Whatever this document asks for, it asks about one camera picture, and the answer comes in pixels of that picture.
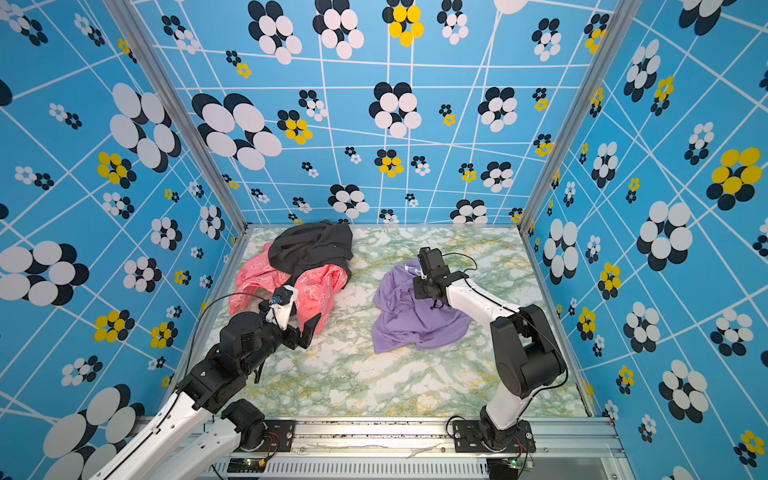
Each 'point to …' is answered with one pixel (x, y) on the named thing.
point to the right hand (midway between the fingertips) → (426, 284)
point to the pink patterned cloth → (316, 285)
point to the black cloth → (300, 247)
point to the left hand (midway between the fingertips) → (304, 305)
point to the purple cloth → (404, 322)
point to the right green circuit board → (502, 468)
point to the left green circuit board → (246, 465)
